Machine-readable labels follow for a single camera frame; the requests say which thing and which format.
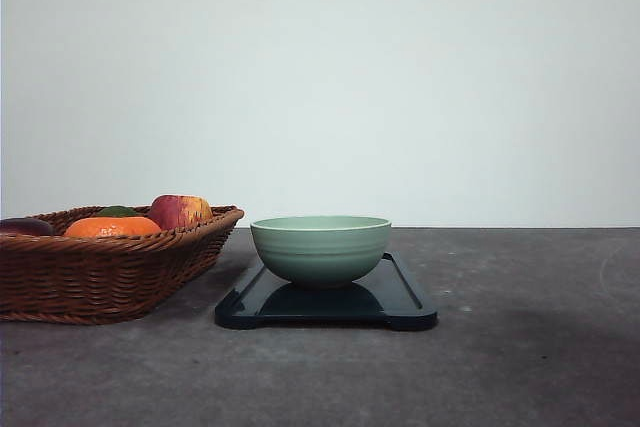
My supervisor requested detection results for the light green ceramic bowl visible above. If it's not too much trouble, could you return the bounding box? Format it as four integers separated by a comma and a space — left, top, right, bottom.
250, 215, 392, 288

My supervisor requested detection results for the brown wicker basket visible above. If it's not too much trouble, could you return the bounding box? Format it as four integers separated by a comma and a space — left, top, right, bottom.
0, 205, 245, 324

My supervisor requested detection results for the dark navy rectangular tray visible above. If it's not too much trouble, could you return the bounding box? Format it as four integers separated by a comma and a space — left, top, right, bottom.
215, 252, 438, 331

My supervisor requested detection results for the red yellow apple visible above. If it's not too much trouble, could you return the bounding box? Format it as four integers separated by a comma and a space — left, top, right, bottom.
146, 194, 213, 230

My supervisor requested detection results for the dark green fruit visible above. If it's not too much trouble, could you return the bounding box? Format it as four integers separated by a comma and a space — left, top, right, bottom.
96, 205, 139, 216

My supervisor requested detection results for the orange tangerine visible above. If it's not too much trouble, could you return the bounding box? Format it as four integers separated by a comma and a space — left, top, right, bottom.
64, 217, 163, 238

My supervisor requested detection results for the dark purple fruit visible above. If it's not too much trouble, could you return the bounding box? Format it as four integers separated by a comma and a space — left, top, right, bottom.
0, 217, 55, 236

